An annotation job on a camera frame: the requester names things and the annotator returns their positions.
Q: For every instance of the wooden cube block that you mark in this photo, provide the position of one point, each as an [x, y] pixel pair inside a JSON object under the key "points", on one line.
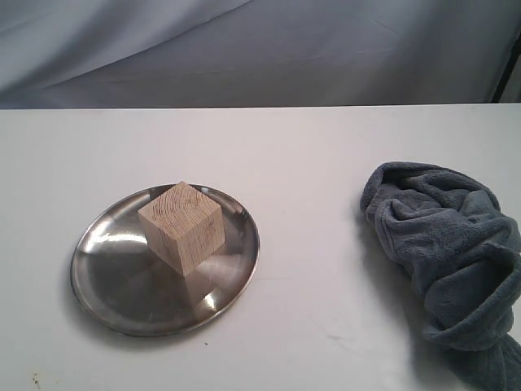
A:
{"points": [[183, 227]]}

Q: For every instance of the grey backdrop cloth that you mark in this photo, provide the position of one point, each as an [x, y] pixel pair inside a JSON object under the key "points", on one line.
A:
{"points": [[237, 54]]}

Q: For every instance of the round stainless steel plate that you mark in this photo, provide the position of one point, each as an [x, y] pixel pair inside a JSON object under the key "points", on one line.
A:
{"points": [[122, 284]]}

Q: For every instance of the grey-blue fleece towel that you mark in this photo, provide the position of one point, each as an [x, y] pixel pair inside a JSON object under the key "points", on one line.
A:
{"points": [[447, 232]]}

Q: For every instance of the black stand pole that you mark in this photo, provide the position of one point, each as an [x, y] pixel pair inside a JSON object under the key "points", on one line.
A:
{"points": [[507, 87]]}

